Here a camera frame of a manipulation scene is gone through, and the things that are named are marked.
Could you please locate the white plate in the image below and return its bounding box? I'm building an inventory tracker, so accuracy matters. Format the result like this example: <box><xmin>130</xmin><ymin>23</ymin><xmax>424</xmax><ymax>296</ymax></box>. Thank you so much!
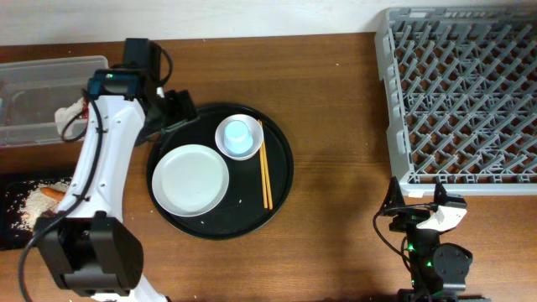
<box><xmin>151</xmin><ymin>144</ymin><xmax>230</xmax><ymax>217</ymax></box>

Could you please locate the red snack wrapper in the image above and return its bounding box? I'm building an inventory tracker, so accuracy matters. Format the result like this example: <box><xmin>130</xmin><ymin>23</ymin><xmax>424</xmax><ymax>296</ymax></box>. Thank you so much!
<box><xmin>82</xmin><ymin>99</ymin><xmax>89</xmax><ymax>119</ymax></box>

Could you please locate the white tissue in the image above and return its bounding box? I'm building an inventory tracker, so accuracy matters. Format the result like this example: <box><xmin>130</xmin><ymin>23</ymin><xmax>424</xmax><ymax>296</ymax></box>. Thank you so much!
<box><xmin>55</xmin><ymin>97</ymin><xmax>87</xmax><ymax>134</ymax></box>

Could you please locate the orange carrot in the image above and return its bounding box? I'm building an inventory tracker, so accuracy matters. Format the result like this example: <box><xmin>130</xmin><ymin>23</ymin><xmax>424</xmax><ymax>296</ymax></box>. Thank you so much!
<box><xmin>40</xmin><ymin>187</ymin><xmax>65</xmax><ymax>201</ymax></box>

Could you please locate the rice pile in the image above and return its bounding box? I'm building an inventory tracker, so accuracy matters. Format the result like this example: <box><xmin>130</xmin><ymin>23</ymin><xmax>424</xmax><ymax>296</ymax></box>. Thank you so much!
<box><xmin>10</xmin><ymin>181</ymin><xmax>68</xmax><ymax>232</ymax></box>

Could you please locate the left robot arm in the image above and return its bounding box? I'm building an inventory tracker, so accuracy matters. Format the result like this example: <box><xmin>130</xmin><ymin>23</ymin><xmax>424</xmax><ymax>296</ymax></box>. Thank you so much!
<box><xmin>29</xmin><ymin>69</ymin><xmax>197</xmax><ymax>301</ymax></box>

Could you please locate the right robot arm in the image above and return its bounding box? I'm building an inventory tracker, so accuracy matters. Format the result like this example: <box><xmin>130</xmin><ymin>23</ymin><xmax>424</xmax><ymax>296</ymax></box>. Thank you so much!
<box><xmin>373</xmin><ymin>177</ymin><xmax>473</xmax><ymax>302</ymax></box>

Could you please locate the grey dishwasher rack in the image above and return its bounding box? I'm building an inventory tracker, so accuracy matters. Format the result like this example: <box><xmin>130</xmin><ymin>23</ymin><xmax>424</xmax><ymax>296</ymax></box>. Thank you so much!
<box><xmin>374</xmin><ymin>6</ymin><xmax>536</xmax><ymax>197</ymax></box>

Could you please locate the black waste bin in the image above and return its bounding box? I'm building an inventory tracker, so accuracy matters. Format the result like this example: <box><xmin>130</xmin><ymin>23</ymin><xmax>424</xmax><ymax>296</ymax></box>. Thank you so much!
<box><xmin>1</xmin><ymin>168</ymin><xmax>74</xmax><ymax>251</ymax></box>

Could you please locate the light blue cup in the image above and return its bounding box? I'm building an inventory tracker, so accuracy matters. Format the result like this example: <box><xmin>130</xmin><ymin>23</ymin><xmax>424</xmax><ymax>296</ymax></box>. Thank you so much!
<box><xmin>224</xmin><ymin>120</ymin><xmax>253</xmax><ymax>155</ymax></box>

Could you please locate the white bowl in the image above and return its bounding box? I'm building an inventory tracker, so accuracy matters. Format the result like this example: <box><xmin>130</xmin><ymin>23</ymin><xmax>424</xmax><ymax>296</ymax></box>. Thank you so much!
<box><xmin>215</xmin><ymin>114</ymin><xmax>263</xmax><ymax>161</ymax></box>

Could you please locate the wooden chopstick left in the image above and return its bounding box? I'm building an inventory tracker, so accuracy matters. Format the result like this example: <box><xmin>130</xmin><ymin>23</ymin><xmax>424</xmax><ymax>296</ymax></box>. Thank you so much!
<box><xmin>258</xmin><ymin>120</ymin><xmax>269</xmax><ymax>209</ymax></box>

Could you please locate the wooden chopstick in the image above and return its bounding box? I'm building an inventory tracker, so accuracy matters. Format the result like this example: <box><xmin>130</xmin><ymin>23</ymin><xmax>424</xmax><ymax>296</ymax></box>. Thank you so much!
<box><xmin>258</xmin><ymin>120</ymin><xmax>269</xmax><ymax>209</ymax></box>
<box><xmin>263</xmin><ymin>139</ymin><xmax>274</xmax><ymax>211</ymax></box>

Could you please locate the wooden chopstick right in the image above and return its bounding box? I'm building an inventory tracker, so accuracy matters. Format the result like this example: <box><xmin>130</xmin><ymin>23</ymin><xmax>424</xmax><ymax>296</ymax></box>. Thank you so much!
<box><xmin>263</xmin><ymin>139</ymin><xmax>274</xmax><ymax>211</ymax></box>

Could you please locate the round black tray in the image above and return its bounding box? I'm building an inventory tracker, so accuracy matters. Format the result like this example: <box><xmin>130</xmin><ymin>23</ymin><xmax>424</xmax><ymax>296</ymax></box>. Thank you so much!
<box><xmin>146</xmin><ymin>103</ymin><xmax>294</xmax><ymax>240</ymax></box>

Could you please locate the clear plastic bin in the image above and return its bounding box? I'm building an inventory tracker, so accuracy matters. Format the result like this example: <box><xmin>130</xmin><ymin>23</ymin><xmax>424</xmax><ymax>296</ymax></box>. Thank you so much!
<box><xmin>1</xmin><ymin>55</ymin><xmax>108</xmax><ymax>148</ymax></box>

